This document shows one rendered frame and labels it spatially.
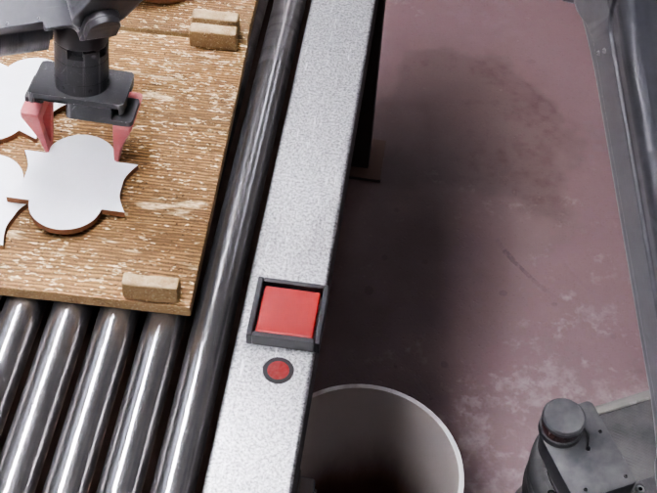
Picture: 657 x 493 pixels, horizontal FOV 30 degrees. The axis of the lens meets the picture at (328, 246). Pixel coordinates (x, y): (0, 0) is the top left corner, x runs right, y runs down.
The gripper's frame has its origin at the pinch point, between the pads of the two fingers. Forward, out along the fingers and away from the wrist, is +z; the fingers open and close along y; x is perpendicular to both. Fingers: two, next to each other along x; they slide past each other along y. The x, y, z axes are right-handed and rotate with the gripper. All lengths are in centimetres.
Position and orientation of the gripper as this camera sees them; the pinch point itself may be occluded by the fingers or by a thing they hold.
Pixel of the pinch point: (83, 150)
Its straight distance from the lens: 141.0
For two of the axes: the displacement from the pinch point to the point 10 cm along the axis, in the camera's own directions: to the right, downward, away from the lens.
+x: 0.7, -6.5, 7.6
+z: -1.2, 7.5, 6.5
